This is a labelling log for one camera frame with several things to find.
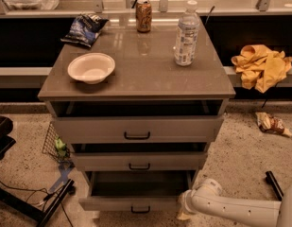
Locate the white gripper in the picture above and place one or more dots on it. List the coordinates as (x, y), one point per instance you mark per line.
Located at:
(187, 201)

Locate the grey bottom drawer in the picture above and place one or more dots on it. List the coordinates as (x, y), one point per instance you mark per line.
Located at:
(139, 192)

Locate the grey drawer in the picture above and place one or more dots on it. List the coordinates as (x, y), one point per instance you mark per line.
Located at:
(144, 129)
(139, 192)
(139, 161)

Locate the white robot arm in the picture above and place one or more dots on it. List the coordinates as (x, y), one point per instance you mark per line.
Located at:
(207, 199)

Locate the grey middle drawer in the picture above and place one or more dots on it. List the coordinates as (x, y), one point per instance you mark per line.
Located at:
(139, 161)

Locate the grey drawer cabinet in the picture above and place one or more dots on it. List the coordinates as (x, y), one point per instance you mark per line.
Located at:
(145, 82)

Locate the grey top drawer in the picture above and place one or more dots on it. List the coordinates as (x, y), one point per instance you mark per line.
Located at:
(144, 129)

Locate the black bar right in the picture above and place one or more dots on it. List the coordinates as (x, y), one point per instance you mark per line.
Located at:
(270, 179)

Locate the brown snack wrapper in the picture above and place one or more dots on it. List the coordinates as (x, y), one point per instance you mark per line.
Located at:
(271, 124)

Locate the black stand leg left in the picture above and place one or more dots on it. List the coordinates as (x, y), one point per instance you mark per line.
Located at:
(41, 217)

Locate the green object in basket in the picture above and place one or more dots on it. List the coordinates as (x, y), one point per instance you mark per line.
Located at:
(60, 147)

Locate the yellow cloth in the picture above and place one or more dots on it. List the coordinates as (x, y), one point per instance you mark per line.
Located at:
(260, 67)

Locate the white paper bowl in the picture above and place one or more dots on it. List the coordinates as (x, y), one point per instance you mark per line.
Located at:
(91, 68)

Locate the clear plastic water bottle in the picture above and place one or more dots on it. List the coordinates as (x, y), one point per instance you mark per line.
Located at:
(187, 35)

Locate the black chair base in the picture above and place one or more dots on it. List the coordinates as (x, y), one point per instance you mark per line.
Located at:
(6, 142)

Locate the orange soda can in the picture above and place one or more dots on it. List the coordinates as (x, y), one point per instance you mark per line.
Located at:
(143, 11)

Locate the blue chip bag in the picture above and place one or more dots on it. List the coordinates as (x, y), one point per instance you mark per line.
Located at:
(85, 29)

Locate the wire mesh basket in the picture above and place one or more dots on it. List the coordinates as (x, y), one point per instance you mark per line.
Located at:
(49, 145)

